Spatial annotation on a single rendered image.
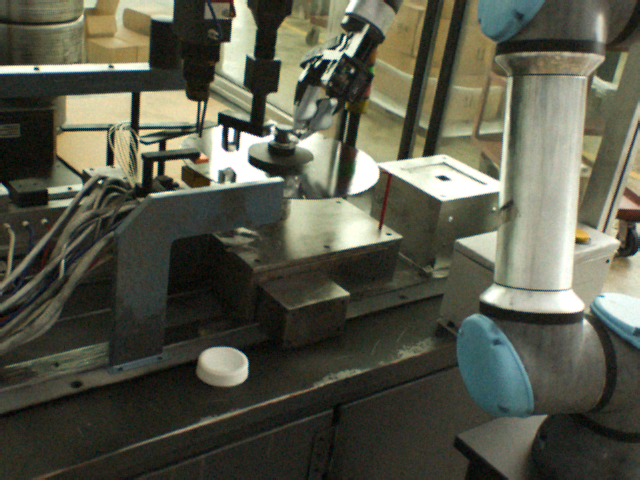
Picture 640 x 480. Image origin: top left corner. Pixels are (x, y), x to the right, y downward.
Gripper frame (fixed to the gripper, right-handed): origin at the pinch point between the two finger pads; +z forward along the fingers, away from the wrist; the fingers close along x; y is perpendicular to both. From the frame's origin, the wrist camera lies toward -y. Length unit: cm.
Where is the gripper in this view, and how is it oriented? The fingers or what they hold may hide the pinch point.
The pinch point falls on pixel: (298, 133)
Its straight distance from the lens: 139.9
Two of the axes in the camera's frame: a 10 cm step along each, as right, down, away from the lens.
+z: -4.9, 8.7, 0.0
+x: 7.5, 4.1, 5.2
